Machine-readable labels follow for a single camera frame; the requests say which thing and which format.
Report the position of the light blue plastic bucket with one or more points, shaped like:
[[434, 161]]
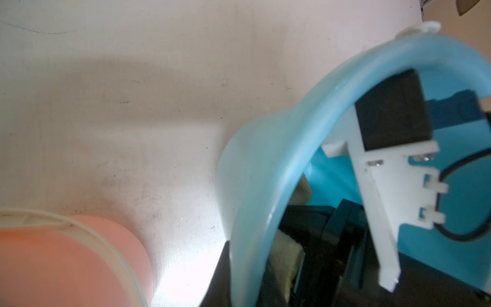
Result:
[[263, 162]]

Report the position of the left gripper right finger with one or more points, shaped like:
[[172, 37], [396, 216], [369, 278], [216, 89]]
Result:
[[388, 136]]

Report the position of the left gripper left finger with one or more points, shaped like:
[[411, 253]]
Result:
[[218, 292]]

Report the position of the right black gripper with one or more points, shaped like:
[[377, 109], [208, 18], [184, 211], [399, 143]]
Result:
[[339, 266]]

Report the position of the beige cleaning cloth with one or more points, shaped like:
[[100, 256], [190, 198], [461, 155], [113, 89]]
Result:
[[286, 253]]

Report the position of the pink plastic bucket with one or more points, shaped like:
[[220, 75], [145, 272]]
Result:
[[53, 260]]

